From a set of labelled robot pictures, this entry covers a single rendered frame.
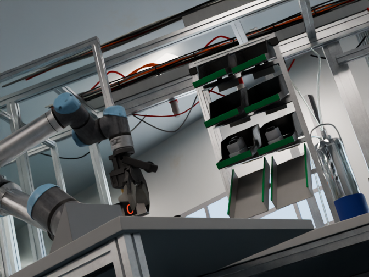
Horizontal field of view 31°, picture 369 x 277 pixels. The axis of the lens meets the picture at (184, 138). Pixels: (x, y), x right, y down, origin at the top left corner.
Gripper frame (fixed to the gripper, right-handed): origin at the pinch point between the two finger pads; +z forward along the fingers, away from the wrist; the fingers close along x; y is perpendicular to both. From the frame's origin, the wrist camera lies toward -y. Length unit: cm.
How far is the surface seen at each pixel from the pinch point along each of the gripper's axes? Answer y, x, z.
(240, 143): -28.5, -26.3, -15.2
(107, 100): 27, -39, -55
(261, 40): -41, -44, -54
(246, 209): -25.0, -24.8, 7.2
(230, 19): -17, -92, -90
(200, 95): -15, -37, -41
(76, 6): 97, -146, -167
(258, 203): -29.4, -25.8, 6.3
